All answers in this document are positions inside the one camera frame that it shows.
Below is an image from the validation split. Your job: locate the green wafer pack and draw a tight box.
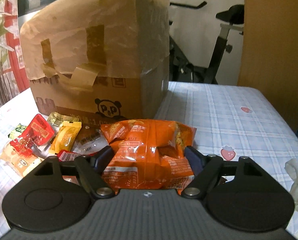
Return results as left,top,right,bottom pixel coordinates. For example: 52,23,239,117
8,124,27,140

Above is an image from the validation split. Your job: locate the dark cookie clear pack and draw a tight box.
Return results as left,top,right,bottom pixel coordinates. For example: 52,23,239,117
72,126,108,155

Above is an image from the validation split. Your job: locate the yellow candy pack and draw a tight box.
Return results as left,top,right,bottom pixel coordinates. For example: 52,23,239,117
48,121,82,155

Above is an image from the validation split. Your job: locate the red snack pack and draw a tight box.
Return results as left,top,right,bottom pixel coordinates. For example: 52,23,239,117
10,114,55,157

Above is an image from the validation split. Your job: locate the orange bread pack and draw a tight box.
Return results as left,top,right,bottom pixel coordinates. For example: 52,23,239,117
0,144,42,177

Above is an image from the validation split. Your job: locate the orange snack bag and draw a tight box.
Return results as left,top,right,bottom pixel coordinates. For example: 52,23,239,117
101,119,196,192

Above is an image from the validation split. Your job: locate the gold snack pack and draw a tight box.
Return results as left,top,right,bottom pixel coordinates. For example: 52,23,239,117
47,112,79,132

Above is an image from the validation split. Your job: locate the red white curtain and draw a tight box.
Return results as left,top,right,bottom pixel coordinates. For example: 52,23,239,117
0,0,29,107

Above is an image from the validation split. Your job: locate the plaid tablecloth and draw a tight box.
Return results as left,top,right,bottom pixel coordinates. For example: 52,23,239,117
0,82,298,237

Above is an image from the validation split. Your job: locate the black exercise bike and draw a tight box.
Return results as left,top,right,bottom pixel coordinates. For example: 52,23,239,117
169,0,244,85

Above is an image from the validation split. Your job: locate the cardboard box with plastic liner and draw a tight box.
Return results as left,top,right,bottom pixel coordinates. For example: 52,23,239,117
20,0,170,126

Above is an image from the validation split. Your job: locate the wooden door panel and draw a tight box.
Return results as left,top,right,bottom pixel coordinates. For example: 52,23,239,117
237,0,298,131

